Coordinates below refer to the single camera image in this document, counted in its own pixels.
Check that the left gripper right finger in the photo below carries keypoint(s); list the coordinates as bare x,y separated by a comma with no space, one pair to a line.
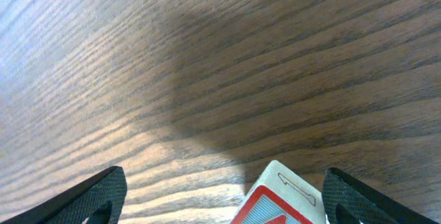
348,200

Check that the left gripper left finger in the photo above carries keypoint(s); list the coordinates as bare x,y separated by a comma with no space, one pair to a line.
99,199

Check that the red letter A block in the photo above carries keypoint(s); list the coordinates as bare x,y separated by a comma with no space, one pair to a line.
281,196

